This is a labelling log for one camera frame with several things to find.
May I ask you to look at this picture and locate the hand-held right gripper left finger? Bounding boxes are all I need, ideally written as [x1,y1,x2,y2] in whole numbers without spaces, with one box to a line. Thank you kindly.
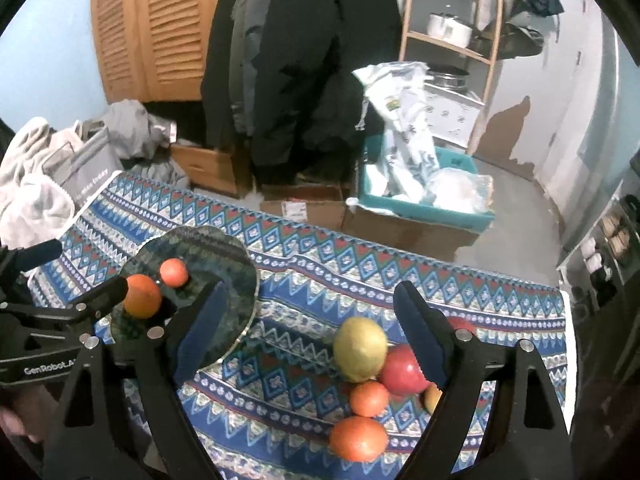
[45,280,231,480]

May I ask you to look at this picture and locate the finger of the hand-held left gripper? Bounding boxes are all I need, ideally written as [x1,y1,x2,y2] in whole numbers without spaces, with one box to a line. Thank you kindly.
[0,239,63,286]
[0,276,130,346]

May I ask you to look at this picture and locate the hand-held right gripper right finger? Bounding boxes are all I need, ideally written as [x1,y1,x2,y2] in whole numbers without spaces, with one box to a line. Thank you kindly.
[392,280,576,480]

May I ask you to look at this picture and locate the large orange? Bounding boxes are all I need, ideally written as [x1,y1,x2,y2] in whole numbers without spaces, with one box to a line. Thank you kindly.
[122,275,164,319]
[328,416,388,463]

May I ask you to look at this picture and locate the red apple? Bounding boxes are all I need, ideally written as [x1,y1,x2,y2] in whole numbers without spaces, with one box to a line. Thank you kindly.
[378,345,435,397]

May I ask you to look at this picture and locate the yellow apple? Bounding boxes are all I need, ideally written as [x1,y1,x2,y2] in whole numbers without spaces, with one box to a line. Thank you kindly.
[333,317,389,383]

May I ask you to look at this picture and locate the small tangerine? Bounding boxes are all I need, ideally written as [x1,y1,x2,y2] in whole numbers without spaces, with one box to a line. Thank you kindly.
[159,258,189,288]
[350,381,390,418]

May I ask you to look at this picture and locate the dark green patterned plate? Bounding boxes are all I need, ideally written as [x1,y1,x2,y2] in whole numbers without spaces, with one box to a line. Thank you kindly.
[110,226,260,361]

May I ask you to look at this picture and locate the white fleece towel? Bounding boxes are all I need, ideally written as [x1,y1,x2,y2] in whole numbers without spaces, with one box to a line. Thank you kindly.
[0,117,76,251]

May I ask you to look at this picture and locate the large cardboard box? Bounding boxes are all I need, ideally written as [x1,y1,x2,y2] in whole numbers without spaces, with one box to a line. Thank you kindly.
[342,200,481,263]

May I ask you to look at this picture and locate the grey tote bag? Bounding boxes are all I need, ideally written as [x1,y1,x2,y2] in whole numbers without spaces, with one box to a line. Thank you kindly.
[50,120,126,211]

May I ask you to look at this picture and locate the blue patterned tablecloth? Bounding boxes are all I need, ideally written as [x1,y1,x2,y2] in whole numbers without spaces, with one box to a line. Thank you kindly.
[27,170,576,480]

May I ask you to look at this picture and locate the clear plastic bag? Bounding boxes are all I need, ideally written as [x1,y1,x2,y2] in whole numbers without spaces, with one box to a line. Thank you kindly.
[432,167,496,213]

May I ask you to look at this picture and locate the labelled cardboard box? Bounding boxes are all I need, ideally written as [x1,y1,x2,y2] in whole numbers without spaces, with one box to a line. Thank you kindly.
[260,185,351,231]

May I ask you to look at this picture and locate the grey clothing pile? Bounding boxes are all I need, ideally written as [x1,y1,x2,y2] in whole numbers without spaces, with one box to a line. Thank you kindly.
[102,100,191,186]

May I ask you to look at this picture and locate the cardboard boxes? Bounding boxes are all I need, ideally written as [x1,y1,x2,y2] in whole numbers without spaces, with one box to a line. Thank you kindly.
[170,142,258,198]

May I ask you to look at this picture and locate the teal plastic bin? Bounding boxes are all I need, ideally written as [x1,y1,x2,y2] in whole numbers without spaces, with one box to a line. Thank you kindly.
[360,135,496,233]

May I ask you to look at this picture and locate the shoe rack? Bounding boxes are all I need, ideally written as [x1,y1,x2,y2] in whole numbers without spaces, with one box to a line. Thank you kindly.
[557,150,640,321]

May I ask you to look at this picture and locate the white printed plastic bag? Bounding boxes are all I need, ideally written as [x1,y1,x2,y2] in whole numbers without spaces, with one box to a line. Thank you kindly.
[352,61,441,201]

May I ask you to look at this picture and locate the wooden louvered wardrobe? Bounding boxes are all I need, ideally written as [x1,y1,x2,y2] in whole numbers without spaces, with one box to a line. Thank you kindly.
[90,0,221,106]

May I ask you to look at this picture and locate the round steel pan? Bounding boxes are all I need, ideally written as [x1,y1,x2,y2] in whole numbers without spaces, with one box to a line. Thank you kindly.
[430,65,471,92]

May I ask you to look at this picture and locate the dark jacket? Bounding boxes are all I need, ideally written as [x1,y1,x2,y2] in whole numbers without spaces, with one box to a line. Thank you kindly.
[201,0,251,147]

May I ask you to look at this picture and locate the grey jacket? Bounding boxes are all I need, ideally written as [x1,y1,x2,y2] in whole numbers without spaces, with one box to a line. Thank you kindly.
[230,0,273,136]

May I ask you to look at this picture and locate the black coat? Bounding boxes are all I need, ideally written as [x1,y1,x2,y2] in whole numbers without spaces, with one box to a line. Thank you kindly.
[250,0,406,181]

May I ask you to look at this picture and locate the metal pot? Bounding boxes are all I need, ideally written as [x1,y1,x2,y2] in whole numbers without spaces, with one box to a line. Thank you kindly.
[427,12,473,47]

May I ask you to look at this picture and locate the wooden shelf rack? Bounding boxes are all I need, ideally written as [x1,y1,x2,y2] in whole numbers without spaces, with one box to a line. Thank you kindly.
[399,0,506,153]

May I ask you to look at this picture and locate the dark hanging clothes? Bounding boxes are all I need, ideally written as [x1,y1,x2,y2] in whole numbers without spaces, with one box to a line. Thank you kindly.
[505,0,566,58]

